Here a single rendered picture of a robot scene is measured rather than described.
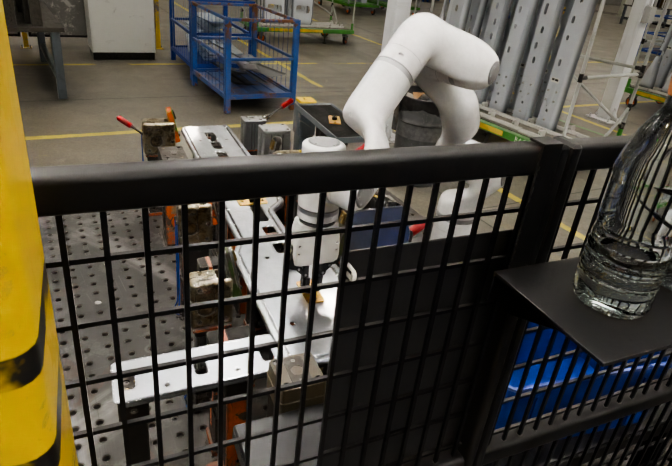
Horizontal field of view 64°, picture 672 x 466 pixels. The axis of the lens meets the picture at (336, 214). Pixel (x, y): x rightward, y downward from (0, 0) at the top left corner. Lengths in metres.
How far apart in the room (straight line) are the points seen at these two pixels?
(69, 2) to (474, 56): 7.82
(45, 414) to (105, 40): 7.77
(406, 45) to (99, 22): 7.02
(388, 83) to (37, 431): 0.90
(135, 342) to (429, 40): 1.05
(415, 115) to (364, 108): 3.12
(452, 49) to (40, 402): 1.06
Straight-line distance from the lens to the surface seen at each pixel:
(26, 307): 0.28
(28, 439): 0.32
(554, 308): 0.50
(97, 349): 1.56
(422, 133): 4.22
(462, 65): 1.23
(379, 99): 1.08
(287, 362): 0.94
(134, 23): 8.04
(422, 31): 1.15
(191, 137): 2.08
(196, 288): 1.14
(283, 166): 0.38
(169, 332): 1.58
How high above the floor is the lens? 1.69
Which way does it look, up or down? 26 degrees down
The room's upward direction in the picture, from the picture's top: 6 degrees clockwise
